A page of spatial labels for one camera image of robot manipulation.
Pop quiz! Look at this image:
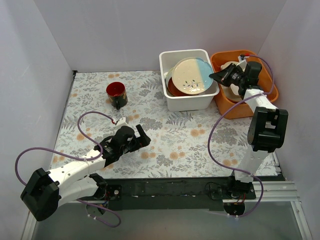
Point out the cream plate with blue rim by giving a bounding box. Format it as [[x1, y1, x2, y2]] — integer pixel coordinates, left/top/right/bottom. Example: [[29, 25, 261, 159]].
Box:
[[172, 57, 214, 95]]

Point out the red brown bowl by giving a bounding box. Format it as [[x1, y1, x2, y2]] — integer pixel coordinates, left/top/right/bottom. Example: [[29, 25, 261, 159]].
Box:
[[168, 78, 186, 97]]

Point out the cream green leaf plate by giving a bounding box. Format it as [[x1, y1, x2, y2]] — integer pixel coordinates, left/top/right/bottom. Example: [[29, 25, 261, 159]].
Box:
[[167, 66, 176, 79]]

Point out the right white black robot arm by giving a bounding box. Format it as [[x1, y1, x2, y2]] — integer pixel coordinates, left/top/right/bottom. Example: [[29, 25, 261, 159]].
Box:
[[210, 61, 289, 199]]

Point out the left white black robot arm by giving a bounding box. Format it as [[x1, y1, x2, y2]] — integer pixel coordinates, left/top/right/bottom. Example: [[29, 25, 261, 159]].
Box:
[[20, 124, 151, 222]]

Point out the orange plastic bin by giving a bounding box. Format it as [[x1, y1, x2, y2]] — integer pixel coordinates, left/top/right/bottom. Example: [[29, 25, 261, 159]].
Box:
[[210, 49, 279, 120]]

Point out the white plastic bin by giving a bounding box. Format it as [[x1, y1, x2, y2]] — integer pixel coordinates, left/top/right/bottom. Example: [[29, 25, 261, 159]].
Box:
[[159, 49, 220, 112]]

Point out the red black lacquer cup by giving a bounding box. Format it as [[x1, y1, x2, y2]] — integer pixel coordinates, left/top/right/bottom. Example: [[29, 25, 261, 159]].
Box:
[[106, 82, 128, 110]]

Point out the floral patterned mat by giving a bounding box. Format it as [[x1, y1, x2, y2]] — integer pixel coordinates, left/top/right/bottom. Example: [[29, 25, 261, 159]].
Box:
[[51, 71, 251, 179]]

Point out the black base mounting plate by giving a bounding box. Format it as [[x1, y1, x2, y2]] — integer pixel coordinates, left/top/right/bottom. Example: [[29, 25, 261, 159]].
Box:
[[101, 181, 257, 211]]

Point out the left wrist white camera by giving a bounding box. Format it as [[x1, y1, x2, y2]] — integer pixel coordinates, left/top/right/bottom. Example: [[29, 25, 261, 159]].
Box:
[[115, 117, 129, 129]]

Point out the wrist white camera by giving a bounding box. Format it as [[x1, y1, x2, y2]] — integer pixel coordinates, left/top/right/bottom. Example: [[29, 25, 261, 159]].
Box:
[[236, 53, 250, 71], [115, 117, 129, 129]]

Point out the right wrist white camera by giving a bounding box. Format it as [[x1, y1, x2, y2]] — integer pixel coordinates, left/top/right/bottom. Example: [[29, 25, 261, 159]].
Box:
[[236, 53, 250, 71]]

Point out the aluminium rail frame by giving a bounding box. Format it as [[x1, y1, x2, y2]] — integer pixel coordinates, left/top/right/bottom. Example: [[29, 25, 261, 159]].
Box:
[[22, 181, 312, 240]]

